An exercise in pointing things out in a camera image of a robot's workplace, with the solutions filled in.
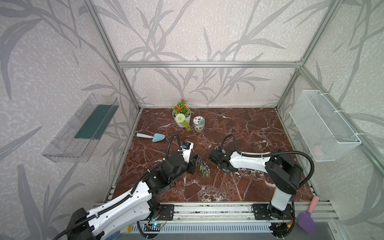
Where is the keyring with coloured key tags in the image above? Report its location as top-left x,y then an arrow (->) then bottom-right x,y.
197,160 -> 211,178

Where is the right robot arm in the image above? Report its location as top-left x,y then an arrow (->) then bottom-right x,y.
209,134 -> 315,215

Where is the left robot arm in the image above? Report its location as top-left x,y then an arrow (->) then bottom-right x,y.
55,134 -> 198,240

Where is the round printed tin can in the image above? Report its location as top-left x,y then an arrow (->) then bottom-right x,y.
193,116 -> 206,133

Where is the light blue garden trowel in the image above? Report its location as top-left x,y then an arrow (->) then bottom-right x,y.
136,133 -> 166,143

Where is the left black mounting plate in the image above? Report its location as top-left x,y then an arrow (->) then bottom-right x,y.
152,204 -> 175,221

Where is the black mounting plate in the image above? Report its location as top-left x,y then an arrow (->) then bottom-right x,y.
251,203 -> 295,221
152,204 -> 175,221

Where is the potted artificial flower plant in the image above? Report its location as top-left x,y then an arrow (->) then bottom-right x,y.
172,99 -> 192,132

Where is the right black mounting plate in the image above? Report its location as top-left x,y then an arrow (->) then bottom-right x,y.
251,203 -> 295,221

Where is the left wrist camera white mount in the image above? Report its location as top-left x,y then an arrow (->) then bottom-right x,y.
181,141 -> 194,164

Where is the white wire mesh basket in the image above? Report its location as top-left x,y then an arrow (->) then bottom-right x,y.
290,90 -> 362,162

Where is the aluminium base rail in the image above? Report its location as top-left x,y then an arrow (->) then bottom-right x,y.
86,201 -> 337,224

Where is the clear plastic wall shelf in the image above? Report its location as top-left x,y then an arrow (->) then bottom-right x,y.
42,94 -> 120,163

